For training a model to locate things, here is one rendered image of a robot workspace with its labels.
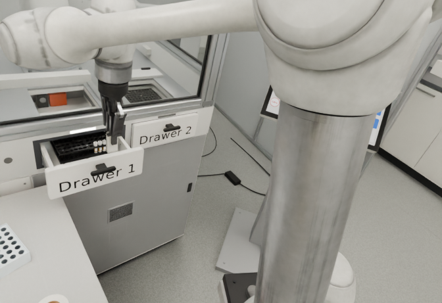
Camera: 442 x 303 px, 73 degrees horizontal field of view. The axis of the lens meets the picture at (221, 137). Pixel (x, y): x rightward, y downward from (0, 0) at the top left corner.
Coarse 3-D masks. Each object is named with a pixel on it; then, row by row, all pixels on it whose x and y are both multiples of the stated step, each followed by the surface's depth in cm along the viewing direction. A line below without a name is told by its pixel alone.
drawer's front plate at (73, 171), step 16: (80, 160) 88; (96, 160) 90; (112, 160) 94; (128, 160) 98; (48, 176) 83; (64, 176) 86; (80, 176) 90; (96, 176) 94; (112, 176) 98; (128, 176) 102; (48, 192) 87; (64, 192) 90
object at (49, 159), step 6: (120, 138) 107; (42, 144) 96; (48, 144) 105; (120, 144) 107; (126, 144) 105; (42, 150) 94; (48, 150) 103; (120, 150) 108; (42, 156) 94; (48, 156) 92; (54, 156) 101; (42, 162) 97; (48, 162) 90; (54, 162) 98
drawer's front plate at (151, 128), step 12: (156, 120) 115; (168, 120) 118; (180, 120) 122; (192, 120) 126; (132, 132) 111; (144, 132) 114; (156, 132) 117; (168, 132) 122; (180, 132) 126; (192, 132) 130; (132, 144) 114; (144, 144) 117; (156, 144) 121
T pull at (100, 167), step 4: (100, 164) 91; (104, 164) 92; (96, 168) 91; (100, 168) 90; (104, 168) 90; (108, 168) 91; (112, 168) 91; (92, 172) 88; (96, 172) 88; (100, 172) 89; (104, 172) 90; (108, 172) 91; (92, 176) 88
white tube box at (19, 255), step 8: (0, 232) 79; (8, 232) 80; (0, 240) 77; (8, 240) 78; (16, 240) 78; (0, 248) 75; (8, 248) 76; (16, 248) 78; (24, 248) 77; (0, 256) 75; (8, 256) 74; (16, 256) 75; (24, 256) 76; (0, 264) 72; (8, 264) 73; (16, 264) 75; (0, 272) 72; (8, 272) 74
